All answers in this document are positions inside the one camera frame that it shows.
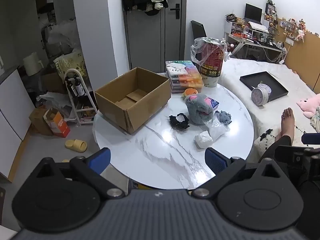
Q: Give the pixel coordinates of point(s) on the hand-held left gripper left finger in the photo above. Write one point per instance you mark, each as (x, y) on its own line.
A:
(100, 158)

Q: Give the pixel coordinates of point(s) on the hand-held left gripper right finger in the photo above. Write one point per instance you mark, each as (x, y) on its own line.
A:
(214, 159)

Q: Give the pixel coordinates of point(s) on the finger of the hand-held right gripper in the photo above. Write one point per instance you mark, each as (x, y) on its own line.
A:
(311, 139)
(290, 153)

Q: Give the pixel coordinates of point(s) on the grey plush toy pink ears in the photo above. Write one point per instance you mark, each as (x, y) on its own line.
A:
(198, 110)

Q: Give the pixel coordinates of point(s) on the white soft lump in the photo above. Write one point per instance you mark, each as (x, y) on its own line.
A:
(203, 140)

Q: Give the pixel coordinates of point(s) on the pastel crumpled cloth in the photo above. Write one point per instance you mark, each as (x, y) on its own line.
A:
(316, 120)

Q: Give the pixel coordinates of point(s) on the person's bare foot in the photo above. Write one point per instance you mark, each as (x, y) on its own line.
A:
(287, 125)

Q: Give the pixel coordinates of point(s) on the yellow slipper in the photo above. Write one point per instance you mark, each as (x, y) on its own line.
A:
(75, 145)

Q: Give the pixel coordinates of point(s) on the black and white fluffy cushion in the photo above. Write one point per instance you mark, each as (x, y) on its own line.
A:
(265, 137)

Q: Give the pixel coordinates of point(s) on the clear plastic bag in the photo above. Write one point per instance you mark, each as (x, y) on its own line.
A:
(218, 129)

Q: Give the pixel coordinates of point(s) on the white covered sofa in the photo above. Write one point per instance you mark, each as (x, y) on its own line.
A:
(275, 120)

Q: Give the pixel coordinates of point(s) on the small blue-grey plush toy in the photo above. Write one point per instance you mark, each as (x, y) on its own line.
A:
(223, 117)

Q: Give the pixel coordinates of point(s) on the black lace scrunchie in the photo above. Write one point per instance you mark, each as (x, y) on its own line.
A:
(184, 123)

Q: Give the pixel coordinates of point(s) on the white rolling rack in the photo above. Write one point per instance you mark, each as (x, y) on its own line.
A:
(87, 110)

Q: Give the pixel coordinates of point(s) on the orange paper bag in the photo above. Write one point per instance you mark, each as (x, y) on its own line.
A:
(60, 126)

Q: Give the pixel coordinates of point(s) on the blue tissue pack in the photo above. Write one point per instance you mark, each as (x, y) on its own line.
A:
(213, 103)

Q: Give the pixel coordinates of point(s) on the black rectangular tray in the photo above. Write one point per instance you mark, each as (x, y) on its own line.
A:
(277, 85)

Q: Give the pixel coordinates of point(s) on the burger plush toy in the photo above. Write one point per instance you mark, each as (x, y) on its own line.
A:
(190, 93)

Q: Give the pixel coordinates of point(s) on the small brown cardboard box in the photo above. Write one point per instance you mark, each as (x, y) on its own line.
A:
(37, 120)

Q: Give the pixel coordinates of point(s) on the dark glass bottle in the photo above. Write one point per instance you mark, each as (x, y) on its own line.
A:
(80, 87)
(70, 88)

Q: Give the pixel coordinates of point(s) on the white crumpled floor bag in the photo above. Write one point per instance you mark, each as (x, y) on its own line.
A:
(55, 100)

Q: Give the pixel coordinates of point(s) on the stack of colourful snack packets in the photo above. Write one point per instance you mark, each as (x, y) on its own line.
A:
(187, 85)

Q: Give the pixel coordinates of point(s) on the cork board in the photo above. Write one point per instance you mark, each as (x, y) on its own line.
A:
(302, 60)

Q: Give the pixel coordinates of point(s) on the red and white paper bucket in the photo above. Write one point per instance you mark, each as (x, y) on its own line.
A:
(211, 70)

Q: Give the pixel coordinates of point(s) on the colourful bead organizer box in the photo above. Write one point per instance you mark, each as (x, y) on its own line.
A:
(192, 68)

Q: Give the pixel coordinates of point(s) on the white plastic packet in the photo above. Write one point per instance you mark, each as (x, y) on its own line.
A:
(176, 69)

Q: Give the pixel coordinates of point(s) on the white cabinet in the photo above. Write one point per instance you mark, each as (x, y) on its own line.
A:
(12, 115)

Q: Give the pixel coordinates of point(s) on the yellow printed bag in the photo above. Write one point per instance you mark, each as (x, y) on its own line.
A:
(72, 63)

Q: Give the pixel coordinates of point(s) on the white desk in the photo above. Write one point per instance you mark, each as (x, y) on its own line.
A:
(257, 43)

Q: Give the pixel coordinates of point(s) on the clear plastic bucket liner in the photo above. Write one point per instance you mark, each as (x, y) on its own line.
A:
(196, 51)

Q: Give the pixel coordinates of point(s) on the row of small figurines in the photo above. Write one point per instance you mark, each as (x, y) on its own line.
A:
(296, 27)

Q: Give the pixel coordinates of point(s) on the cream cylindrical appliance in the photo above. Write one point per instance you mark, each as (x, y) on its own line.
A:
(32, 63)

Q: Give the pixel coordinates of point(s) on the white keyboard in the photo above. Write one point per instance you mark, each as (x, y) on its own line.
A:
(257, 27)

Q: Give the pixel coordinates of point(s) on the grey door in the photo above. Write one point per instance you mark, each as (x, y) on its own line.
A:
(145, 42)

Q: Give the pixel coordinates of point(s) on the pile of white plastic bags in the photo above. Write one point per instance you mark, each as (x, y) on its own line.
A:
(63, 36)

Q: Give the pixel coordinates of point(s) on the black chair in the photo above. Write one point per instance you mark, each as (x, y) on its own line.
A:
(198, 30)

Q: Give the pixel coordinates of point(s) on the clear drawer organizer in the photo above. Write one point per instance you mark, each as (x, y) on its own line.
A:
(236, 27)

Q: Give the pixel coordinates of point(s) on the black monitor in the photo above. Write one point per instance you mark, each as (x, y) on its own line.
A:
(253, 12)

